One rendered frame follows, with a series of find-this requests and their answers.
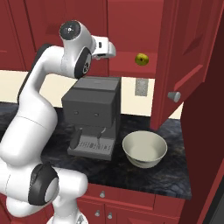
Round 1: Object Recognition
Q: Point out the grey coffee machine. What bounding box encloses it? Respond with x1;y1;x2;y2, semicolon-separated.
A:
61;76;123;162

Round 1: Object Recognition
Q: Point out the green yellow pear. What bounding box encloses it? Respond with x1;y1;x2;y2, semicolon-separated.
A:
134;52;151;67

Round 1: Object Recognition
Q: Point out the red wall cabinet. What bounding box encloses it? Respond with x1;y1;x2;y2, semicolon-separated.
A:
107;0;165;80

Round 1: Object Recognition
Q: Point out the red drawer front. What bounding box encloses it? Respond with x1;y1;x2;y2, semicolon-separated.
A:
78;183;157;210
153;194;186;219

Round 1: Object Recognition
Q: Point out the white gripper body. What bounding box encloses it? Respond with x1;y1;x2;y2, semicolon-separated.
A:
102;39;117;60

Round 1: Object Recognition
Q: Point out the grey cabinet door knob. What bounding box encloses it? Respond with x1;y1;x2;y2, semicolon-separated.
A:
167;90;182;103

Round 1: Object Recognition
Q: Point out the pale grey bowl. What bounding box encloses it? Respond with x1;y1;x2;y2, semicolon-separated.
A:
122;129;169;170

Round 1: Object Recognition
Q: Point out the red closed wall cabinet door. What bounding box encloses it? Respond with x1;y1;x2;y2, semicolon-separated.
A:
0;0;28;72
24;0;110;78

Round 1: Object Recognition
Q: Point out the red open cabinet door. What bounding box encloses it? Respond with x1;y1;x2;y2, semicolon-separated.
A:
150;0;224;131

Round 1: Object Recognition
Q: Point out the red base cabinet door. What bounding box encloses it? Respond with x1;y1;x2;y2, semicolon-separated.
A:
76;199;107;224
104;204;165;224

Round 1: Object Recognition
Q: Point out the grey wall socket plate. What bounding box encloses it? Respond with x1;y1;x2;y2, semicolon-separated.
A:
134;77;150;97

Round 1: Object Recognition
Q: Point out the tall red cabinet side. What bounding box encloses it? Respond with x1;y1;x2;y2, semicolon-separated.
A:
178;11;224;224

